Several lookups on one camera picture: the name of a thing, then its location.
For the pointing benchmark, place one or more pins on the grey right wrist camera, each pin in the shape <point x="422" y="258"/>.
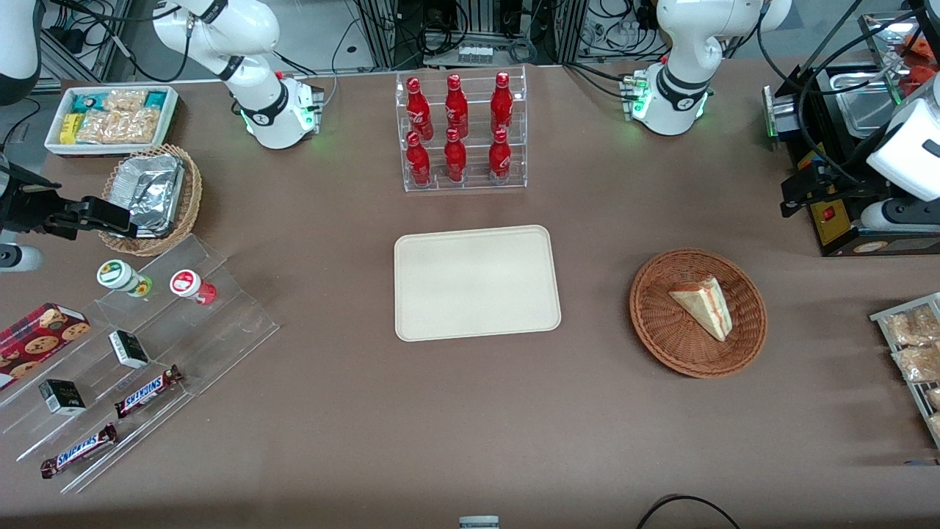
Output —
<point x="18" y="258"/>

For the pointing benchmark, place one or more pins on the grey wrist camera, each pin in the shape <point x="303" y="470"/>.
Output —
<point x="18" y="258"/>
<point x="899" y="217"/>

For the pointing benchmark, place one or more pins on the white rectangular snack bin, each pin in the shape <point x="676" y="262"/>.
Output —
<point x="55" y="139"/>

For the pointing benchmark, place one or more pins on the clear acrylic stepped display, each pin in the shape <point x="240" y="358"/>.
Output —
<point x="220" y="323"/>

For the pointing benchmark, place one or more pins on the black food warmer machine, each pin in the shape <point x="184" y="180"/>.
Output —
<point x="833" y="220"/>

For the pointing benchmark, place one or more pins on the clear bag of snacks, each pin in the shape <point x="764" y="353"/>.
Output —
<point x="918" y="364"/>
<point x="914" y="327"/>

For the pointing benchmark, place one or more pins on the beige plastic tray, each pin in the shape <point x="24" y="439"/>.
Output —
<point x="477" y="283"/>

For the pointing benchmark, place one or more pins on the large rice cracker bag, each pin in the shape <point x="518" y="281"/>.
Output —
<point x="121" y="126"/>

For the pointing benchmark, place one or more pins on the light wicker basket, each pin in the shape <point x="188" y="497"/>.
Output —
<point x="192" y="195"/>

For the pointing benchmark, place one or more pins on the red cookie box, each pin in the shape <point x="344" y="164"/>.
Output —
<point x="37" y="338"/>

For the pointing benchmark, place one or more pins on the teal snack packet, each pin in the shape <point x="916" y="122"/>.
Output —
<point x="84" y="103"/>

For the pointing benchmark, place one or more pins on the aluminium foil container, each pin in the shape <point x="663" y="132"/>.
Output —
<point x="150" y="191"/>

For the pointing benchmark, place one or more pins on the small black carton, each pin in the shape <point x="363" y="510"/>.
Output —
<point x="62" y="397"/>
<point x="128" y="349"/>

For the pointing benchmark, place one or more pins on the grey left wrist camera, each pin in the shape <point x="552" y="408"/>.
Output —
<point x="899" y="217"/>

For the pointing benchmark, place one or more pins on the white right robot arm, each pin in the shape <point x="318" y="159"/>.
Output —
<point x="258" y="103"/>

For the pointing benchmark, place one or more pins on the red cola bottle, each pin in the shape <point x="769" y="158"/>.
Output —
<point x="500" y="159"/>
<point x="418" y="163"/>
<point x="455" y="160"/>
<point x="456" y="103"/>
<point x="418" y="106"/>
<point x="501" y="103"/>

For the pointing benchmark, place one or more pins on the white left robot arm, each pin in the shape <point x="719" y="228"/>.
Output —
<point x="683" y="51"/>

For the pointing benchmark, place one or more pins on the red lidded yogurt cup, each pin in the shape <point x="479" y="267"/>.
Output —
<point x="187" y="284"/>

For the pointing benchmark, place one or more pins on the snickers chocolate bar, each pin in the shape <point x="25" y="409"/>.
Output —
<point x="147" y="391"/>
<point x="77" y="450"/>

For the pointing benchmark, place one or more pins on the green lidded yogurt cup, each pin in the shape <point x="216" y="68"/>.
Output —
<point x="117" y="275"/>

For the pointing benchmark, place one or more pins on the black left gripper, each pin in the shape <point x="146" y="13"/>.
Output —
<point x="854" y="186"/>

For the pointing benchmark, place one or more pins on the brown wicker basket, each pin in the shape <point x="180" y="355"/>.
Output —
<point x="664" y="338"/>

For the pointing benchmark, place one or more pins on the yellow snack packet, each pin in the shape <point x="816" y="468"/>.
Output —
<point x="70" y="128"/>

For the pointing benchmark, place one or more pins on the clear acrylic bottle rack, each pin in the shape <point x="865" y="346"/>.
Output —
<point x="474" y="158"/>

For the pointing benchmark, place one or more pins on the triangular sandwich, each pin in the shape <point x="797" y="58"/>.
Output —
<point x="703" y="305"/>

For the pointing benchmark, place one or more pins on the white tray of snack bags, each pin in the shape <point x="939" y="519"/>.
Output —
<point x="881" y="317"/>

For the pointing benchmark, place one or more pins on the white power strip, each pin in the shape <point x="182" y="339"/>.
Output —
<point x="475" y="54"/>

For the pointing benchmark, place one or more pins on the small rice cracker bag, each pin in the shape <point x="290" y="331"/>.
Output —
<point x="125" y="100"/>

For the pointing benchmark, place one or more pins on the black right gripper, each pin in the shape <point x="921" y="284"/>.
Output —
<point x="22" y="209"/>

